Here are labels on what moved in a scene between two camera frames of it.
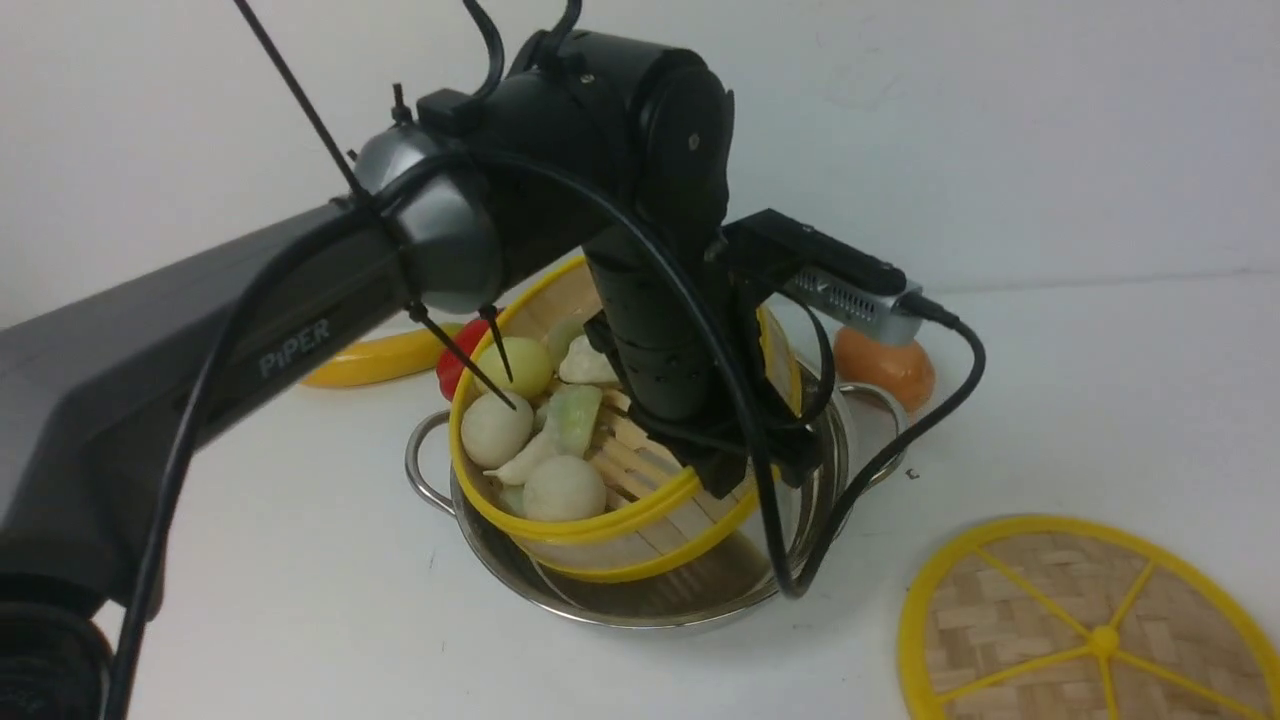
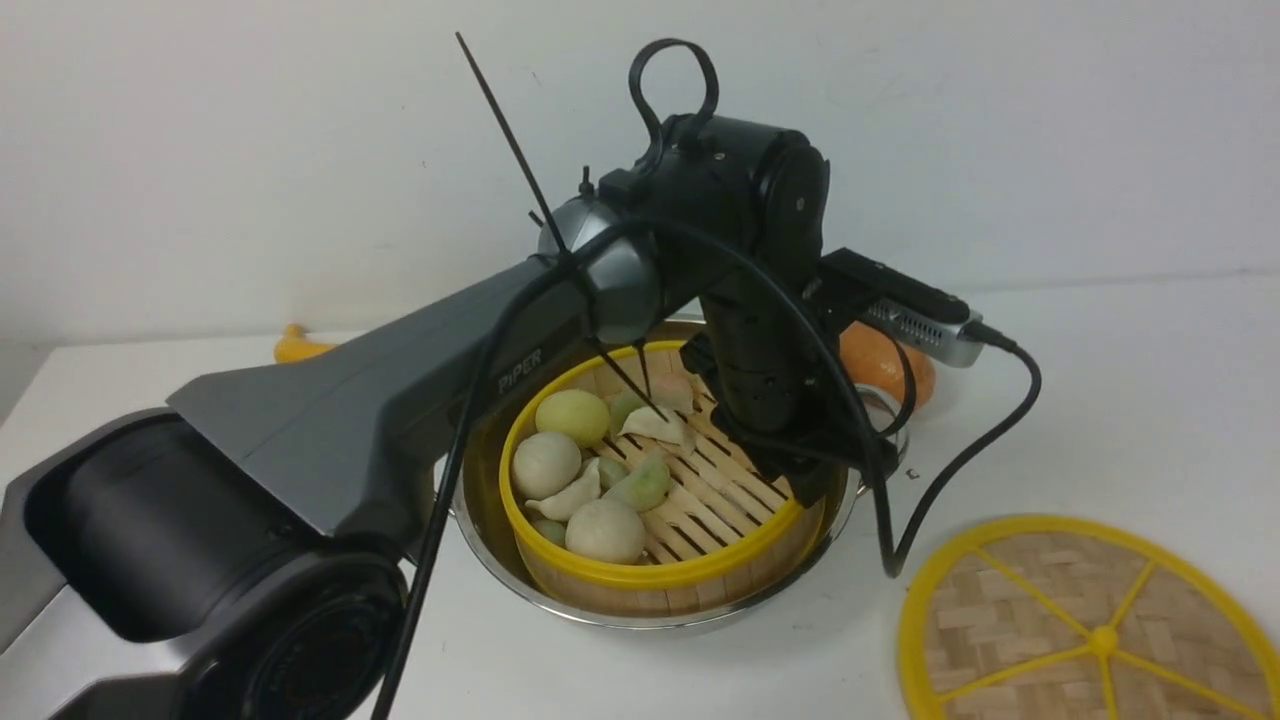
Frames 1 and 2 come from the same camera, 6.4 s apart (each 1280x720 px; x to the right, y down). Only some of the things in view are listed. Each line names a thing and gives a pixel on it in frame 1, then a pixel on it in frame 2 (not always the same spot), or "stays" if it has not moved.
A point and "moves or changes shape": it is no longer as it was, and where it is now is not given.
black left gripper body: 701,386 to 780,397
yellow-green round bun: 531,366 to 574,413
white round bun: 564,489 to 606,530
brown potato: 906,370 stays
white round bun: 492,433 to 542,462
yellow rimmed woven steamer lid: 1081,618 stays
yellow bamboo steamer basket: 655,523 moves or changes shape
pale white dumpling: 546,445 to 559,505
